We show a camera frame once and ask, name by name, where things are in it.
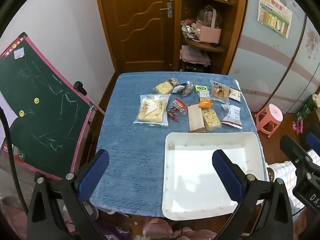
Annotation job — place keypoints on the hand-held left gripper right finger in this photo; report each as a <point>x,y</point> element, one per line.
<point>227,177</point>

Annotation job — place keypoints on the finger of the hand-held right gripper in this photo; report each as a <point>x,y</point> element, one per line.
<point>314,142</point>
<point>292,150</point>

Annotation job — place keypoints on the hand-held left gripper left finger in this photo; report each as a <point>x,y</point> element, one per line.
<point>96,170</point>

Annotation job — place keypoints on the white plastic tray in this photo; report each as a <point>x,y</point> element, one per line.
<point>200,170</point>

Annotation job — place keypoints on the puffed rice cake packet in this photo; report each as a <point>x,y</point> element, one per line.
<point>163,88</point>
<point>211,119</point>

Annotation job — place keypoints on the white packet with red stripe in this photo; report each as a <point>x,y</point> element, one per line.
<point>232,116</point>

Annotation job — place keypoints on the brown wafer cake packet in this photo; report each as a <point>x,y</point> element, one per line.
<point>196,118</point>

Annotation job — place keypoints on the orange white snack packet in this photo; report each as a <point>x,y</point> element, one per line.
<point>205,101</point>

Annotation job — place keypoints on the white red snack packet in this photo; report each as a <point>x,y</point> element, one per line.
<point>235,95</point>

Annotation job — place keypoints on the large sliced bread packet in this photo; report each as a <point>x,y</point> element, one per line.
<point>151,111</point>

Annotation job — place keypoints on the clear red date packet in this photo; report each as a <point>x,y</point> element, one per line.
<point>176,110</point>

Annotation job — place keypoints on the clear orange pastry pack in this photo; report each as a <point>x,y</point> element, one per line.
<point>220,91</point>

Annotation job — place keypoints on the green snack packet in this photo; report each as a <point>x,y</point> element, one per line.
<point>202,88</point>

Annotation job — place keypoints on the clear dried fruit packet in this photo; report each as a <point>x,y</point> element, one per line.
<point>187,90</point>

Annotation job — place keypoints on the small dark snack packet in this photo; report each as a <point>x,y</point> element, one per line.
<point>173,82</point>

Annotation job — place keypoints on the dark wooden cabinet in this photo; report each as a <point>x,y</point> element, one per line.
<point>311,122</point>

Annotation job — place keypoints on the pink toy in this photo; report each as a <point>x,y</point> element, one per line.
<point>298,127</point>

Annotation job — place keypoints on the white checkered bedding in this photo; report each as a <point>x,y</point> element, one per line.
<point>282,172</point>

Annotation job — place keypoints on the green bag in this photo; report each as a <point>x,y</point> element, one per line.
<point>306,108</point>

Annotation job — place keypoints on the pink plastic stool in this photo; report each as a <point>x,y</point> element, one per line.
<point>271,112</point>

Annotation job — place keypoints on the blue table cloth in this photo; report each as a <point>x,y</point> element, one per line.
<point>130,130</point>

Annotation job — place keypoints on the pink cloth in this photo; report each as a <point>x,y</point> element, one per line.
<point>155,230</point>

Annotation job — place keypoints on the light blue floral wardrobe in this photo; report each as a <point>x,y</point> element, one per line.
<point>262,67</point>

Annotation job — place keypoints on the wooden corner shelf unit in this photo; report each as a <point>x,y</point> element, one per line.
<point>232,42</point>

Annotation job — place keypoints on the folded pink cloths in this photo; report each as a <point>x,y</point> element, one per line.
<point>193,55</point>

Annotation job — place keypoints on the brown wooden door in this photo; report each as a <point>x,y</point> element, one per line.
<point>137,42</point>

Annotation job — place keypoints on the pile of snack wrappers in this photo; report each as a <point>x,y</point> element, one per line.
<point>187,26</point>

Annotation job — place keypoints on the green chalkboard easel pink frame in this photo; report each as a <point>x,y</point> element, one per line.
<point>45,105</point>

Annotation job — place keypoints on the wall poster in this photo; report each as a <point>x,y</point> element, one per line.
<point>275,15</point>

